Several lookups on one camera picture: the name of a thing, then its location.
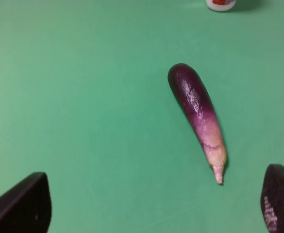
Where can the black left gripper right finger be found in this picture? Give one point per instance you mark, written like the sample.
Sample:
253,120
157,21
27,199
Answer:
272,198

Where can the white plastic bottle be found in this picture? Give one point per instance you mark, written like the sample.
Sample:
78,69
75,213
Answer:
220,5

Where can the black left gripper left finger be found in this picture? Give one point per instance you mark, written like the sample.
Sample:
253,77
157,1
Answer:
27,207

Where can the green table cloth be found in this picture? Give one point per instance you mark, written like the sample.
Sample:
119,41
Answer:
84,97

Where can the purple eggplant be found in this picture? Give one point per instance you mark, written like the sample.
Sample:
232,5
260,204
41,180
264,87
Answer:
193,98

